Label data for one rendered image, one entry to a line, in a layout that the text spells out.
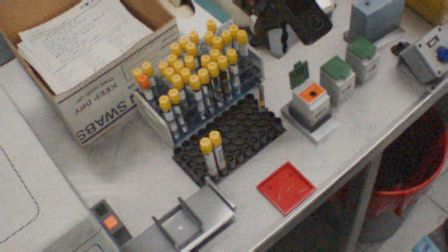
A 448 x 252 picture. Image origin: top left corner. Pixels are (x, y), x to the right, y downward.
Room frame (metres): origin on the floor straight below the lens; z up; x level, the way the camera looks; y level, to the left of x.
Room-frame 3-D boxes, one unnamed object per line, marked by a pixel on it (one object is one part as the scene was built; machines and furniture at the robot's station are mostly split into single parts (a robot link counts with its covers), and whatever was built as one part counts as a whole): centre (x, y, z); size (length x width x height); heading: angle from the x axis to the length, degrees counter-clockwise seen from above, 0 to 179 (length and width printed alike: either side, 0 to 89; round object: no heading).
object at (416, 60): (0.57, -0.37, 0.92); 0.13 x 0.07 x 0.08; 30
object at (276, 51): (0.57, -0.08, 1.02); 0.06 x 0.03 x 0.09; 29
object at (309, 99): (0.50, -0.14, 0.92); 0.05 x 0.04 x 0.06; 30
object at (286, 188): (0.38, -0.07, 0.88); 0.07 x 0.07 x 0.01; 30
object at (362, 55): (0.58, -0.25, 0.91); 0.05 x 0.04 x 0.07; 30
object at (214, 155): (0.48, 0.00, 0.93); 0.17 x 0.09 x 0.11; 121
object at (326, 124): (0.50, -0.14, 0.89); 0.09 x 0.05 x 0.04; 30
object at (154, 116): (0.58, 0.03, 0.91); 0.20 x 0.10 x 0.07; 120
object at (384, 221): (0.70, -0.39, 0.22); 0.38 x 0.37 x 0.44; 120
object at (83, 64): (0.70, 0.22, 0.95); 0.29 x 0.25 x 0.15; 30
